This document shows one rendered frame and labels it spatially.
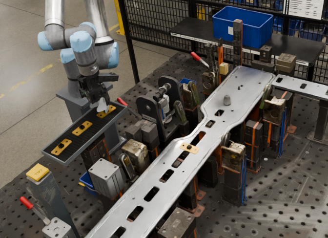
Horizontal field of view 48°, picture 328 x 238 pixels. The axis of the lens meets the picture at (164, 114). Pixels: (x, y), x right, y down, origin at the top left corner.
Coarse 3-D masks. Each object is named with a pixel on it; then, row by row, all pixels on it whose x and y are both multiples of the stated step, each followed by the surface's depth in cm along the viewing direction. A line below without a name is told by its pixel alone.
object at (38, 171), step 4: (32, 168) 137; (36, 168) 137; (40, 168) 136; (44, 168) 136; (28, 172) 136; (32, 172) 135; (36, 172) 135; (40, 172) 135; (44, 172) 135; (28, 176) 135; (32, 176) 134; (36, 176) 134; (40, 176) 134; (36, 180) 133
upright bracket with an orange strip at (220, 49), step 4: (220, 40) 185; (220, 44) 187; (220, 48) 188; (220, 52) 189; (220, 56) 191; (220, 60) 192; (220, 64) 194; (220, 76) 199; (220, 80) 201; (220, 112) 215
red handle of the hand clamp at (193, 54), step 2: (192, 52) 188; (194, 52) 189; (192, 54) 188; (194, 54) 188; (196, 54) 188; (192, 56) 189; (194, 56) 188; (196, 56) 188; (198, 56) 188; (196, 58) 188; (198, 58) 188; (200, 58) 188; (198, 60) 188; (200, 60) 188; (202, 60) 188; (200, 62) 188; (202, 62) 188; (204, 62) 188; (202, 64) 188; (204, 64) 188; (206, 64) 188; (206, 66) 187; (208, 66) 187; (208, 68) 187; (214, 70) 187; (214, 72) 187
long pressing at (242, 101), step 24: (240, 72) 196; (264, 72) 193; (216, 96) 182; (240, 96) 180; (216, 120) 169; (240, 120) 168; (168, 144) 160; (216, 144) 158; (168, 168) 150; (192, 168) 149; (144, 192) 142; (168, 192) 141; (120, 216) 135; (144, 216) 134
